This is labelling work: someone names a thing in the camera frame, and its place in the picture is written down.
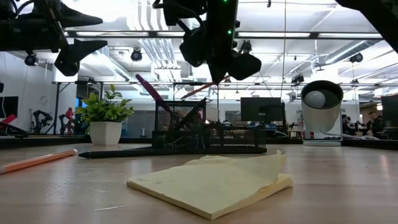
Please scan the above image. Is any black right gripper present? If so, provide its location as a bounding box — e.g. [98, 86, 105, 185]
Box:
[179, 18, 262, 85]

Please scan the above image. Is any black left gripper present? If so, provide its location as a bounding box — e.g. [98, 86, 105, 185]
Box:
[0, 0, 108, 77]

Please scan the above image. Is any red orange pencil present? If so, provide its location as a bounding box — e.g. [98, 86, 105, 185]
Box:
[180, 74, 231, 101]

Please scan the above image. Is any black pen with scale print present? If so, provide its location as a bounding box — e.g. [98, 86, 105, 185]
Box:
[78, 148, 187, 160]

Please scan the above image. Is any black mesh desk organizer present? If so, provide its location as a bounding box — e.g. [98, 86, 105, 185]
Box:
[151, 100, 267, 154]

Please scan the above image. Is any black ceiling track light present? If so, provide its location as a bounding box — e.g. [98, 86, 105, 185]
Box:
[238, 40, 252, 54]
[130, 48, 143, 62]
[349, 52, 364, 64]
[24, 52, 39, 67]

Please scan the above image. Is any black marker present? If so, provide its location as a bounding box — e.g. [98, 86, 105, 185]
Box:
[178, 97, 208, 130]

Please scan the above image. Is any black computer monitor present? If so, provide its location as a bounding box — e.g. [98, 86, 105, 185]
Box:
[240, 96, 285, 123]

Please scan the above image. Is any green plant in white pot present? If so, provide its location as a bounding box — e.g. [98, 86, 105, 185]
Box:
[74, 84, 135, 146]

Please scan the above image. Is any yellow sticky note pad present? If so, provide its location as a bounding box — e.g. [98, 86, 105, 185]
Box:
[126, 150, 294, 221]

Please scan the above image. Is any person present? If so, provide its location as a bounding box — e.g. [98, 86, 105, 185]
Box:
[369, 111, 386, 138]
[341, 114, 358, 136]

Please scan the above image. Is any black overhead frame bar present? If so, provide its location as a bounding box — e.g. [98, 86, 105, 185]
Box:
[63, 30, 387, 40]

